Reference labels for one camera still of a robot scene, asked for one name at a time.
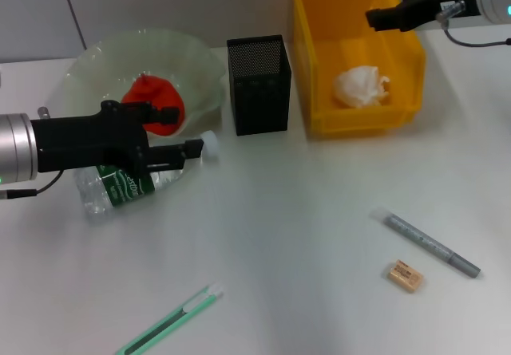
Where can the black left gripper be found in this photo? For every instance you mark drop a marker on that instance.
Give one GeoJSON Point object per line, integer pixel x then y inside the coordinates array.
{"type": "Point", "coordinates": [80, 139]}

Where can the white paper ball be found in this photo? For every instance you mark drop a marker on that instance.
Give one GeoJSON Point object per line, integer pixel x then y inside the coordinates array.
{"type": "Point", "coordinates": [359, 87]}

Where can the clear green-label water bottle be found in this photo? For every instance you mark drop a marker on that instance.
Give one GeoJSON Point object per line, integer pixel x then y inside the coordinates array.
{"type": "Point", "coordinates": [123, 189]}

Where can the black mesh pen holder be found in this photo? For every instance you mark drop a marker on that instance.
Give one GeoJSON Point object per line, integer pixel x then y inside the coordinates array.
{"type": "Point", "coordinates": [259, 91]}

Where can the translucent glass fruit plate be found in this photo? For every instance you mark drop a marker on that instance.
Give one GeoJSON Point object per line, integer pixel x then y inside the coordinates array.
{"type": "Point", "coordinates": [120, 52]}

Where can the gray marker pen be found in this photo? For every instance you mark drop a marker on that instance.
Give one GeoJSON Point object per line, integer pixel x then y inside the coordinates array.
{"type": "Point", "coordinates": [423, 241]}

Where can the beige eraser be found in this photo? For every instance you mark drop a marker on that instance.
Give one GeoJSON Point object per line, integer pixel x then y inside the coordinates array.
{"type": "Point", "coordinates": [405, 276]}

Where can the yellow plastic bin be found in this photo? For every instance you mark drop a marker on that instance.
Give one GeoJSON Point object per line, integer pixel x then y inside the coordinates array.
{"type": "Point", "coordinates": [355, 52]}

